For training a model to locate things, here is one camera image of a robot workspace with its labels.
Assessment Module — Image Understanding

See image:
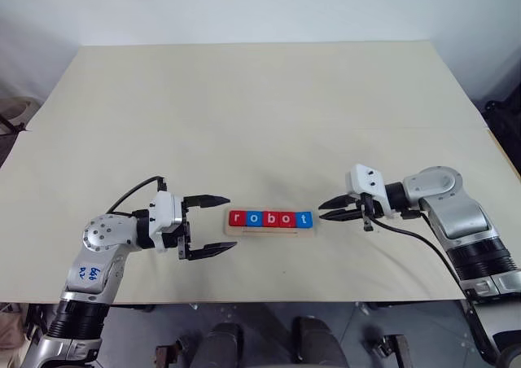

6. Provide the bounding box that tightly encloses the black bag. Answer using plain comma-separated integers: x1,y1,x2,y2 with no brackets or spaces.
482,93,521,184

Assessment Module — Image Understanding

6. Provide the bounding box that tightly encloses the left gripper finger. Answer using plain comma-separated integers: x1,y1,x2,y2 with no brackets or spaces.
182,195,232,212
189,241,239,261

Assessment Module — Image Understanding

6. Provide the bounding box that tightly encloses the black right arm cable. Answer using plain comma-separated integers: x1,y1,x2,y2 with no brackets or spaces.
366,209,502,365

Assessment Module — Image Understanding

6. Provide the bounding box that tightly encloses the beige table cloth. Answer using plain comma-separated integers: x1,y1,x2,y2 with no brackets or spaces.
0,39,512,306

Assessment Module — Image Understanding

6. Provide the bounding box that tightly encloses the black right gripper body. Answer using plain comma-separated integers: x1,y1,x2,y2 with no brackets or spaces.
357,192,386,234

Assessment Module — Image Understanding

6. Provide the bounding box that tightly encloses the wooden letter tray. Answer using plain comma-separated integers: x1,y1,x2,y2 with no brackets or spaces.
223,208,317,239

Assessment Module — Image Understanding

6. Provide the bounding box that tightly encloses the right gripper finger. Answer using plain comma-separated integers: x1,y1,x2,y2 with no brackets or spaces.
319,206,364,223
317,194,361,212

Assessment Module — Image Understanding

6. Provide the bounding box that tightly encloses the dark rounded shape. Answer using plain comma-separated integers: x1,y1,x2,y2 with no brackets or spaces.
190,321,246,368
291,316,350,368

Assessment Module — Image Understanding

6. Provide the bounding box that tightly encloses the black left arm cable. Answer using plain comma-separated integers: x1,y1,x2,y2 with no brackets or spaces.
106,175,169,215

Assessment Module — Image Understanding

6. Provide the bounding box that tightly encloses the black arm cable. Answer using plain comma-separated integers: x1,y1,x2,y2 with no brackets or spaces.
106,175,169,215
366,209,502,365

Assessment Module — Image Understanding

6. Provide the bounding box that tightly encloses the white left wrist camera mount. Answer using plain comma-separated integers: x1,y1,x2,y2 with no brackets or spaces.
147,191,183,256

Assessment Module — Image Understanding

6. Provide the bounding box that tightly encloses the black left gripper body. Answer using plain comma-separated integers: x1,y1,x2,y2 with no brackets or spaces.
177,204,193,261

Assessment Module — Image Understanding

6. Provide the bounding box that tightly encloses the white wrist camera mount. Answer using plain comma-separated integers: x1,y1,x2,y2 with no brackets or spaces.
344,163,398,219
147,191,183,256

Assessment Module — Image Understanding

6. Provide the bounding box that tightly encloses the brown metal bracket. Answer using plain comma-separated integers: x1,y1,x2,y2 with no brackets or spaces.
374,334,413,368
155,342,183,368

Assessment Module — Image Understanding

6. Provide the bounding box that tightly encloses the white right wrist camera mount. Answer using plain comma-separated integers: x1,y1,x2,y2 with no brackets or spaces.
344,163,398,219

